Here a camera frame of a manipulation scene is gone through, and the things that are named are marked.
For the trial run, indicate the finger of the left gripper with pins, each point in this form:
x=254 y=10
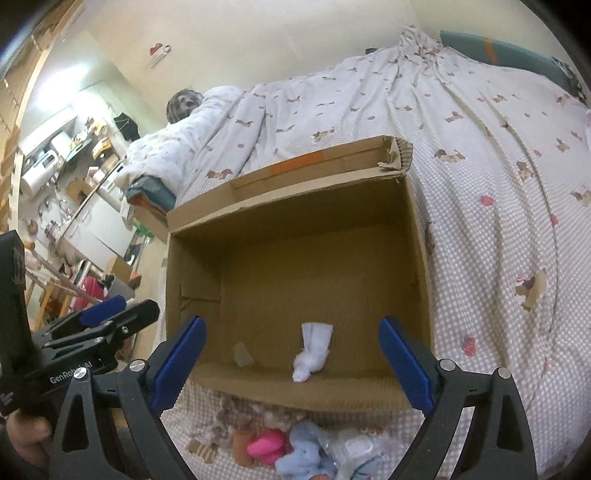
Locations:
x=96 y=345
x=90 y=317

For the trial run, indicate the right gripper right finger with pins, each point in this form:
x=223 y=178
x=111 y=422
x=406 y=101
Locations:
x=413 y=364

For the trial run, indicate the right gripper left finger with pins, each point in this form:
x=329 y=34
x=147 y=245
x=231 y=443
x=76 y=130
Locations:
x=171 y=363

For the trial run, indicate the lace trimmed scrunchie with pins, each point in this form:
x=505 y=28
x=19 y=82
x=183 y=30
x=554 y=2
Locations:
x=240 y=414

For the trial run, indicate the clear packaged blue item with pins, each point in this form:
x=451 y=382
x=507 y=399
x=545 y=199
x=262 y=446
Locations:
x=358 y=453

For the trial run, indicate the white sock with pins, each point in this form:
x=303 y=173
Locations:
x=316 y=340

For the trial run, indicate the pink plush toy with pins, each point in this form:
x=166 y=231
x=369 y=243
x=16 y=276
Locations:
x=268 y=447

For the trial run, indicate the light blue plush toy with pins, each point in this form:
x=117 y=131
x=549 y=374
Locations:
x=306 y=459

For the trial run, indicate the left hand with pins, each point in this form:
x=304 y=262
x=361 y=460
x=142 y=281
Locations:
x=28 y=435

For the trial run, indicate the wooden chair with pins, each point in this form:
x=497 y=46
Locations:
x=49 y=297

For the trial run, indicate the cardboard box beside bed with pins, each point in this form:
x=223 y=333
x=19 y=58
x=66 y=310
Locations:
x=153 y=222

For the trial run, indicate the open cardboard box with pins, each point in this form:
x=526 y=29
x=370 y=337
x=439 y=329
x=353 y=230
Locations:
x=330 y=237

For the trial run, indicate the white folded duvet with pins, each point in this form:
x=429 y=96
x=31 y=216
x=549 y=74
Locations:
x=170 y=153

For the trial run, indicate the grey striped knit hat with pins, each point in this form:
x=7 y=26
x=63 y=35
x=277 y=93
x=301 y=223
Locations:
x=181 y=104

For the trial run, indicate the checkered dog print bedspread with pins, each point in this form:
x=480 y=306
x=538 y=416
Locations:
x=501 y=165

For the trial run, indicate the teal pillow with orange stripe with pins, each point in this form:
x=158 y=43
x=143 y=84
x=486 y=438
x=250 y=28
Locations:
x=503 y=54

